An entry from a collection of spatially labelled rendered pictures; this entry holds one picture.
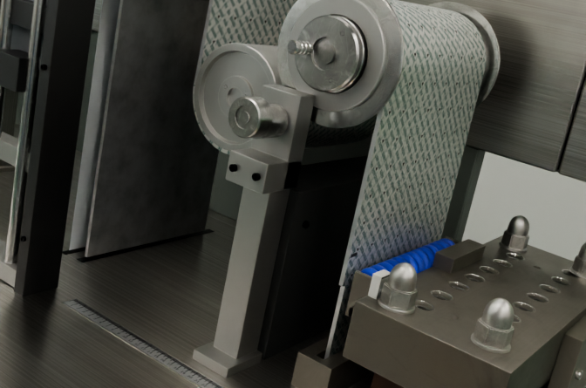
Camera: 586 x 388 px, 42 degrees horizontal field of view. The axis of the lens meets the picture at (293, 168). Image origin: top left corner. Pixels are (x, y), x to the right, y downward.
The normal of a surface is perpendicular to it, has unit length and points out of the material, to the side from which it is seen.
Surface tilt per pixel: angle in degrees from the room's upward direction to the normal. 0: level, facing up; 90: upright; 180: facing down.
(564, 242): 90
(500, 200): 90
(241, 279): 90
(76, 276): 0
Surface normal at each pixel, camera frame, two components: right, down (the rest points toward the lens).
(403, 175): 0.80, 0.29
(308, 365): -0.58, 0.09
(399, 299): -0.11, 0.22
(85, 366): 0.19, -0.95
